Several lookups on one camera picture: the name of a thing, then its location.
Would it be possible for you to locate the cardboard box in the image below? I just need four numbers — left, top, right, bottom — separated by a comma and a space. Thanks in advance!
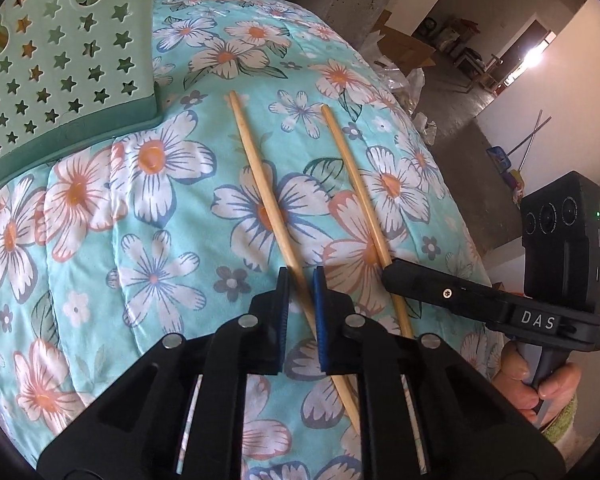
370, 10, 437, 73

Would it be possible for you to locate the blue floral blanket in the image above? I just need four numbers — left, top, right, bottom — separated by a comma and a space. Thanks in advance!
0, 0, 503, 480

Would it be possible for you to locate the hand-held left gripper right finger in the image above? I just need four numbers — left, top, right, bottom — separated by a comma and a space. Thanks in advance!
312, 266, 566, 480

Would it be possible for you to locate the single wooden chopstick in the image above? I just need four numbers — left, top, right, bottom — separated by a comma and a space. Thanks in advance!
321, 105, 415, 340
225, 91, 363, 433

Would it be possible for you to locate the green perforated utensil holder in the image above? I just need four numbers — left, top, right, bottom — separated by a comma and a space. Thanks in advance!
0, 0, 165, 196

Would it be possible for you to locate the colourful plastic item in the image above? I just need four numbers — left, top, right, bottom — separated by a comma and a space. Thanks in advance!
502, 167, 526, 206

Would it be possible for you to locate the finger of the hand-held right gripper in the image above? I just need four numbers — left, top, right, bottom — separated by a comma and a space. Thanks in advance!
382, 259, 511, 328

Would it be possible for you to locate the pile of white plastic bags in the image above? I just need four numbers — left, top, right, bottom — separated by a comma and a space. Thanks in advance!
375, 60, 438, 146

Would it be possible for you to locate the person's right hand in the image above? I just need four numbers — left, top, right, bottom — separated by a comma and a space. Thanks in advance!
492, 342, 583, 428

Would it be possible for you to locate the blue long-handled dustpan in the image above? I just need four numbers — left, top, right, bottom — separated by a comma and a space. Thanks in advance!
485, 146, 512, 171

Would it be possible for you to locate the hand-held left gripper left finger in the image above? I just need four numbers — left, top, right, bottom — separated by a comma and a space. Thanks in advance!
36, 266, 291, 480

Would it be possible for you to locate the bundle of wooden chopsticks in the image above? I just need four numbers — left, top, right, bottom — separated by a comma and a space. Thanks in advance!
0, 15, 38, 58

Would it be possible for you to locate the wooden stool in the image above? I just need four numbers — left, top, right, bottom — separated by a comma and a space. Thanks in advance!
455, 45, 498, 88

